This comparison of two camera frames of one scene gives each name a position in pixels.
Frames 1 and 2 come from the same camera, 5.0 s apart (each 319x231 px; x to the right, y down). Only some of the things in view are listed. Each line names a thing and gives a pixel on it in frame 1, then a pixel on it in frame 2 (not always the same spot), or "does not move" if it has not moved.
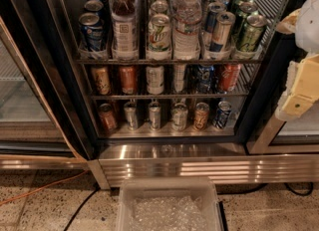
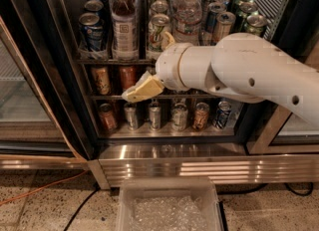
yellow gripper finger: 289,24 -> 167,64
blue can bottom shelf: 220,118 does not move
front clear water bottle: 187,28 does not move
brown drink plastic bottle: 125,31 does not move
